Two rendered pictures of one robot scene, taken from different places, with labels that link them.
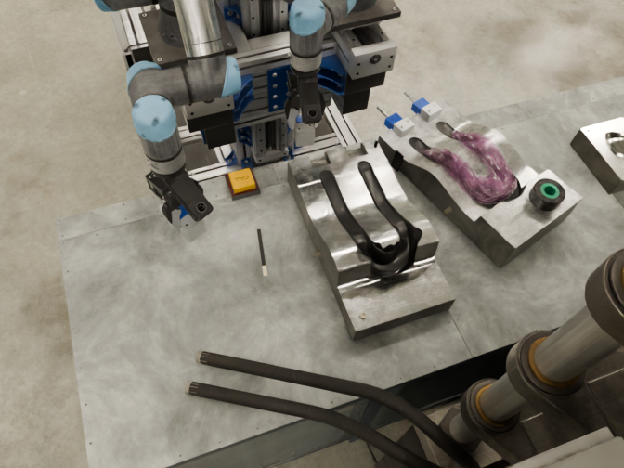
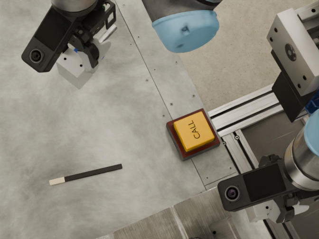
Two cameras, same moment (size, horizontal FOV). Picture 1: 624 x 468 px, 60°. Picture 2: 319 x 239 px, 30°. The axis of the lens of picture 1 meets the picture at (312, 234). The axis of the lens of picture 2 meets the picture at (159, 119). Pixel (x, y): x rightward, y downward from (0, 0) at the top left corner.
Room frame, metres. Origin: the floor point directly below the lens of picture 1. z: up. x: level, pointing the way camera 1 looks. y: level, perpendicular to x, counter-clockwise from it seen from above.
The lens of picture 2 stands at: (0.76, -0.17, 1.90)
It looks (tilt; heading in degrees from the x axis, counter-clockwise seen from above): 69 degrees down; 82
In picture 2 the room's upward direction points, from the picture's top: 8 degrees clockwise
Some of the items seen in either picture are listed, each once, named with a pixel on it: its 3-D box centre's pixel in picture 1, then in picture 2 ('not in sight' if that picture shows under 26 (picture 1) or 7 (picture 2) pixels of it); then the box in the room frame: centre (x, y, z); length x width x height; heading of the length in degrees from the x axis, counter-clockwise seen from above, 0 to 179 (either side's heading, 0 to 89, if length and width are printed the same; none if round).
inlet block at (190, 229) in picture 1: (179, 214); (91, 50); (0.69, 0.32, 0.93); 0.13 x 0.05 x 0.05; 51
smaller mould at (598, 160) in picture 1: (615, 155); not in sight; (1.07, -0.87, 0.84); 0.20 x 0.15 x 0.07; 23
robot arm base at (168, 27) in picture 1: (183, 14); not in sight; (1.22, 0.39, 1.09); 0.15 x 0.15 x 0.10
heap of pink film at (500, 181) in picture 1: (474, 162); not in sight; (0.95, -0.42, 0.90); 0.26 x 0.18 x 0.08; 41
